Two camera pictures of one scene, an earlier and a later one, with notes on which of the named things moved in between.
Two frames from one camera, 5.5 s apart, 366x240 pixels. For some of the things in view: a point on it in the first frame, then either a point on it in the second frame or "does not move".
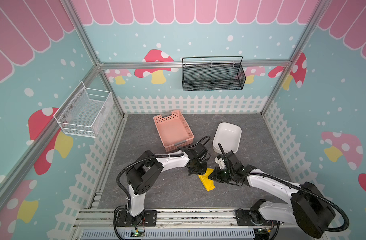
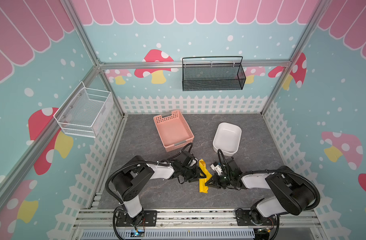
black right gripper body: [220, 175] → [218, 179]
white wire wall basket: [85, 111] does not move
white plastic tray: [229, 135] does not move
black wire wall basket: [213, 73] does not move
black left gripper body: [198, 168] → [190, 174]
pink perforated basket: [173, 130] does not move
